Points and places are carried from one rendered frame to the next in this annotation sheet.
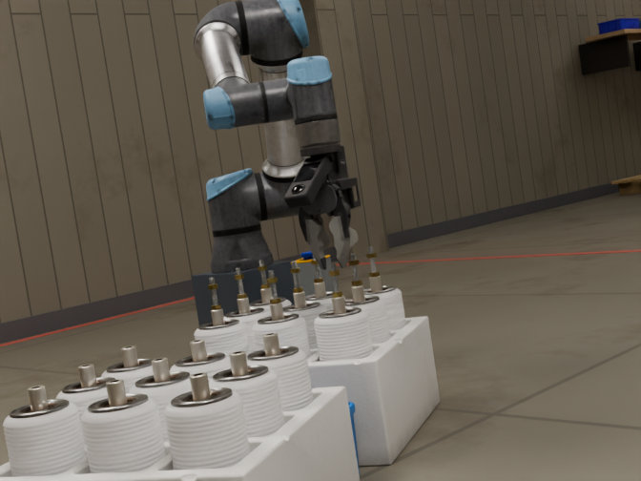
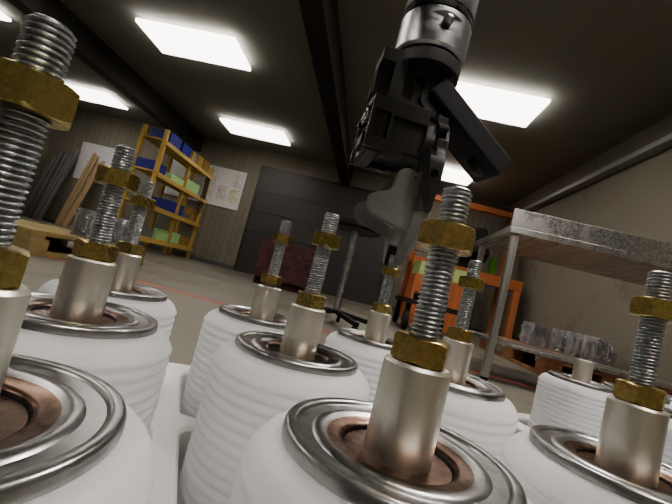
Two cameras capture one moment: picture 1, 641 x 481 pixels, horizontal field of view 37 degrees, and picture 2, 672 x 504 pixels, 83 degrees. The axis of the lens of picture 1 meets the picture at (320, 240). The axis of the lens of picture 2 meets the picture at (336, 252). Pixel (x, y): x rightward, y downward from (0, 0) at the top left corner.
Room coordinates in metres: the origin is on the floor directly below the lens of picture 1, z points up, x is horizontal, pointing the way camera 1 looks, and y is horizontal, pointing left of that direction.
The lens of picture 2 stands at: (1.99, 0.24, 0.30)
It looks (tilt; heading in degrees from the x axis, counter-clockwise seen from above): 4 degrees up; 229
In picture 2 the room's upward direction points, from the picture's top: 14 degrees clockwise
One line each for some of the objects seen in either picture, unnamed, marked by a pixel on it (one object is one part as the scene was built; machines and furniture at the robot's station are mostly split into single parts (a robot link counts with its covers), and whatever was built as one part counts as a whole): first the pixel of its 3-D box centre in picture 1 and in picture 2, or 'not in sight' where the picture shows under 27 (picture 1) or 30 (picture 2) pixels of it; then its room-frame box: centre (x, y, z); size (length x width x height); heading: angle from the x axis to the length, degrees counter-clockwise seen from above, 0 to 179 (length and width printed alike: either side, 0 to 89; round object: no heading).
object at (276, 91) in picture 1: (295, 97); not in sight; (1.80, 0.01, 0.64); 0.11 x 0.11 x 0.08; 8
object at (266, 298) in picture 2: (358, 294); (265, 304); (1.80, -0.06, 0.26); 0.02 x 0.02 x 0.03
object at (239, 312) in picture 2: (360, 302); (261, 318); (1.80, -0.06, 0.25); 0.08 x 0.08 x 0.01
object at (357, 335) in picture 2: (340, 313); (374, 340); (1.69, -0.01, 0.25); 0.08 x 0.08 x 0.01
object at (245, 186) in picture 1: (235, 198); not in sight; (2.33, 0.19, 0.47); 0.13 x 0.12 x 0.14; 98
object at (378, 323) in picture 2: (339, 305); (377, 328); (1.69, -0.01, 0.26); 0.02 x 0.02 x 0.03
